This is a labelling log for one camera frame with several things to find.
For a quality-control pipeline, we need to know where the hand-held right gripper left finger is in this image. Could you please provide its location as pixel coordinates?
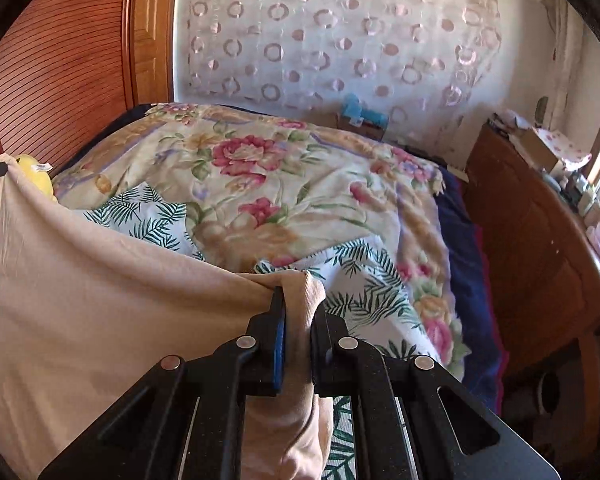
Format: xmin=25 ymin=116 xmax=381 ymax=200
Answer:
xmin=37 ymin=286 xmax=287 ymax=480

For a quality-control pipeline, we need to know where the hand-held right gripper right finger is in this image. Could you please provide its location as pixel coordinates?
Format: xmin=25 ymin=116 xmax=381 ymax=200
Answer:
xmin=309 ymin=306 xmax=556 ymax=480

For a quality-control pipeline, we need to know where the beige printed t-shirt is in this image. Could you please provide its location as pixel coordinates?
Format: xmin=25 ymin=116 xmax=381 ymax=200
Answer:
xmin=0 ymin=154 xmax=337 ymax=480

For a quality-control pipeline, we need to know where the yellow plush toy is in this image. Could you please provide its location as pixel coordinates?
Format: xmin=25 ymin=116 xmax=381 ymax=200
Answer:
xmin=19 ymin=154 xmax=59 ymax=202

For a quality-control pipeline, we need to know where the palm leaf bedsheet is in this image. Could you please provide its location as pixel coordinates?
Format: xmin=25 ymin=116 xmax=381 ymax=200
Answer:
xmin=82 ymin=182 xmax=473 ymax=480

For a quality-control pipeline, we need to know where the wooden headboard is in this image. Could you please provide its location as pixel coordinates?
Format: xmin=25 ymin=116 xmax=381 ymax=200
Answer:
xmin=0 ymin=0 xmax=181 ymax=162

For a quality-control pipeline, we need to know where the floral blanket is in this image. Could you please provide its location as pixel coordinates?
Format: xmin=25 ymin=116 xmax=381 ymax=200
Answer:
xmin=52 ymin=102 xmax=470 ymax=367

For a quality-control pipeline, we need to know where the cardboard box under blue box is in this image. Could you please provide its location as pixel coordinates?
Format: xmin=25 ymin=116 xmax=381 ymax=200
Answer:
xmin=336 ymin=110 xmax=387 ymax=142

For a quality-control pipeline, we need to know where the wooden cabinet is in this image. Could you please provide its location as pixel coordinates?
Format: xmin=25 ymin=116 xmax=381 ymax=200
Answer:
xmin=462 ymin=124 xmax=600 ymax=461

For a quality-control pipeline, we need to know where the open cardboard box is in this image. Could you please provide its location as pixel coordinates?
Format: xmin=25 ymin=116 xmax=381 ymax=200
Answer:
xmin=517 ymin=127 xmax=561 ymax=172

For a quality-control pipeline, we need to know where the circle-patterned sheer curtain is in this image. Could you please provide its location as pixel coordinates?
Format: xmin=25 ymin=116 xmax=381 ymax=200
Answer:
xmin=172 ymin=0 xmax=507 ymax=137

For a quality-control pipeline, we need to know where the white pink-patterned paper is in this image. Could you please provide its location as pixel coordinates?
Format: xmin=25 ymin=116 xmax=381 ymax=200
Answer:
xmin=535 ymin=127 xmax=594 ymax=172

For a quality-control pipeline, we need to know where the white window curtain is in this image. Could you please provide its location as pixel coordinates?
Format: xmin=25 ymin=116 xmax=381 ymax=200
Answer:
xmin=545 ymin=0 xmax=589 ymax=127

